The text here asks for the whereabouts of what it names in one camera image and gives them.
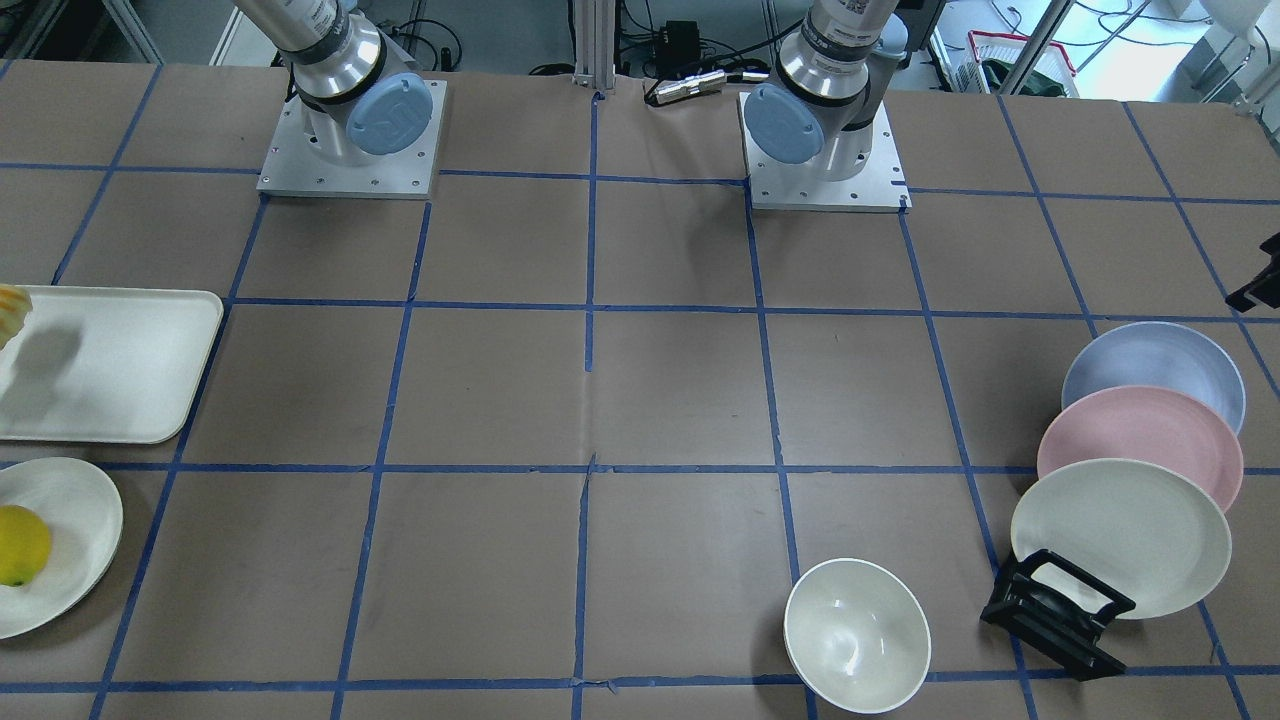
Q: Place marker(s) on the blue plate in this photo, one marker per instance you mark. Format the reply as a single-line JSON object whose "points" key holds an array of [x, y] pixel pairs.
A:
{"points": [[1160, 354]]}

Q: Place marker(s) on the yellow croissant bread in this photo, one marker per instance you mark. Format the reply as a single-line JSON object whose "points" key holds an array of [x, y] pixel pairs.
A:
{"points": [[16, 304]]}

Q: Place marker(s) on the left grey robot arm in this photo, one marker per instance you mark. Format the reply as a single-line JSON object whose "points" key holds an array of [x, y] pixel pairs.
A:
{"points": [[830, 76]]}

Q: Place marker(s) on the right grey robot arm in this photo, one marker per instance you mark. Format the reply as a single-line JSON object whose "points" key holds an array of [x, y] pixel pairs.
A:
{"points": [[344, 69]]}

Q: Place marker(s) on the pink plate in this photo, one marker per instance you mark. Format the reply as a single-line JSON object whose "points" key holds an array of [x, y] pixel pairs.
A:
{"points": [[1150, 424]]}

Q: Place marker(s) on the black plate rack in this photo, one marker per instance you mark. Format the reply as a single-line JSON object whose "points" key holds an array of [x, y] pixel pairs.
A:
{"points": [[1050, 622]]}

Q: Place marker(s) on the cream plate in rack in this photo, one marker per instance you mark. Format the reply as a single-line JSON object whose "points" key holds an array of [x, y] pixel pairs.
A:
{"points": [[1143, 530]]}

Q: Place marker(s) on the cream plate with lemon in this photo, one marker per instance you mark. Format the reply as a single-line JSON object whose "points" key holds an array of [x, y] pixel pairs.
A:
{"points": [[84, 511]]}

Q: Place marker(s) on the white bowl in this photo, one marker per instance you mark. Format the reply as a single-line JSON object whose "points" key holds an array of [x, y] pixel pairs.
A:
{"points": [[857, 636]]}

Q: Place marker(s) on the cream rectangular tray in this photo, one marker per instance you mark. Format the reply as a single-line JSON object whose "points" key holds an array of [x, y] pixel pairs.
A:
{"points": [[106, 365]]}

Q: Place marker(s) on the yellow lemon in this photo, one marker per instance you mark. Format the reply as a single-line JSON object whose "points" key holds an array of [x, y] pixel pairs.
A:
{"points": [[26, 544]]}

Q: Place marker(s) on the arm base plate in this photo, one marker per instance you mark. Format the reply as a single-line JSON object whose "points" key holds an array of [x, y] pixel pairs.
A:
{"points": [[310, 157], [861, 171]]}

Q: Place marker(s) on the aluminium frame post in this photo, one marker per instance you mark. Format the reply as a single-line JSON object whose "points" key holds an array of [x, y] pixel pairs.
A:
{"points": [[595, 43]]}

